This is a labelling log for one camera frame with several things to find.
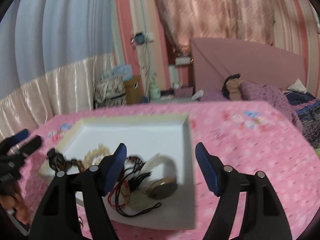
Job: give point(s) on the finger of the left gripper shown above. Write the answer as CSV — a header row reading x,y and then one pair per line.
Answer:
x,y
10,142
26,148

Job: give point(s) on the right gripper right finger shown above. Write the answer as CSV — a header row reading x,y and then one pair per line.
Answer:
x,y
263,217

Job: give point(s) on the black hair claw clip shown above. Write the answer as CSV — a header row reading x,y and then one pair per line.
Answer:
x,y
56,160

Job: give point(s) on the red string charm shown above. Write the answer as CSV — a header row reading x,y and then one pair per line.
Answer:
x,y
122,198

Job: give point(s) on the white strap wrist watch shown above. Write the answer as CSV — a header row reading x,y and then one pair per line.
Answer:
x,y
161,180

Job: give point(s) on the cream satin curtain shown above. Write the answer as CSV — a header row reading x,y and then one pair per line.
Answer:
x,y
65,90

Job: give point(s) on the pink floral bed sheet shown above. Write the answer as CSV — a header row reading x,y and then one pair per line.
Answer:
x,y
248,135

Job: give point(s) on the patterned tote bag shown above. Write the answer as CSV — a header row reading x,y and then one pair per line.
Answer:
x,y
110,92

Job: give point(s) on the dark crumpled blanket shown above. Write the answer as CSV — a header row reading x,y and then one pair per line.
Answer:
x,y
306,106

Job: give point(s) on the brown cardboard box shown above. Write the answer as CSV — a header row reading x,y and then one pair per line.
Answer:
x,y
133,91

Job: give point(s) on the blue sheer curtain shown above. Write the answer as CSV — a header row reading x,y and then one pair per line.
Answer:
x,y
38,36

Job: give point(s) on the purple dotted pillow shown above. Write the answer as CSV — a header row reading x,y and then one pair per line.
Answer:
x,y
237,90

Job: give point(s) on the green bottle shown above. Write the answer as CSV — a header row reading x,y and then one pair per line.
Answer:
x,y
154,91

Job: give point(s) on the pink headboard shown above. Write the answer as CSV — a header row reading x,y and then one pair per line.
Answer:
x,y
215,59

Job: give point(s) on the pink patterned curtain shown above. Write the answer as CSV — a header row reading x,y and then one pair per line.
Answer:
x,y
249,20

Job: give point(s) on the wall socket with chargers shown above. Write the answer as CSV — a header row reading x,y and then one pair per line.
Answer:
x,y
142,38

